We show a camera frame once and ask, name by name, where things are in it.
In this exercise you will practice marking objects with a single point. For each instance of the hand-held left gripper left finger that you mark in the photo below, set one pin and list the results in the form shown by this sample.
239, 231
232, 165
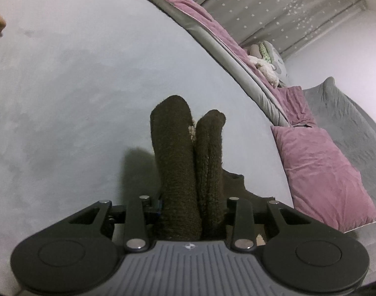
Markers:
144, 210

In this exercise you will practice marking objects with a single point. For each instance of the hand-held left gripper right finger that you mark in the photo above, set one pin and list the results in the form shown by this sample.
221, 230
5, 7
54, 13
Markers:
238, 211

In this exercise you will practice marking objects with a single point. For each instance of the large pink pillow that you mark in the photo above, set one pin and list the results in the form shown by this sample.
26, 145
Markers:
317, 172

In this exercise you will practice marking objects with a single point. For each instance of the small pink pillow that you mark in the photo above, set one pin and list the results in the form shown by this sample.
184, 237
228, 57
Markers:
295, 104

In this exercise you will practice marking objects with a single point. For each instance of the pale blue bed sheet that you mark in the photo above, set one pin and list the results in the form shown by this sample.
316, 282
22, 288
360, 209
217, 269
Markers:
83, 98

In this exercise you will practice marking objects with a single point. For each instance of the grey quilted blanket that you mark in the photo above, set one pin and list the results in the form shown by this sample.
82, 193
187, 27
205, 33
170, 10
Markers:
354, 129

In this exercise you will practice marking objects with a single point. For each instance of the cream plush toy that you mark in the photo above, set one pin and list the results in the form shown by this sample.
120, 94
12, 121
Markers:
263, 64

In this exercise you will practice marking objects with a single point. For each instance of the white patterned pillow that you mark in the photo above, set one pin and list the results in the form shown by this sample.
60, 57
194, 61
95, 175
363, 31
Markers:
277, 60

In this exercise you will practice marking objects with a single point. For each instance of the pink and grey duvet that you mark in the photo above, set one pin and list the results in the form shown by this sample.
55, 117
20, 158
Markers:
206, 21

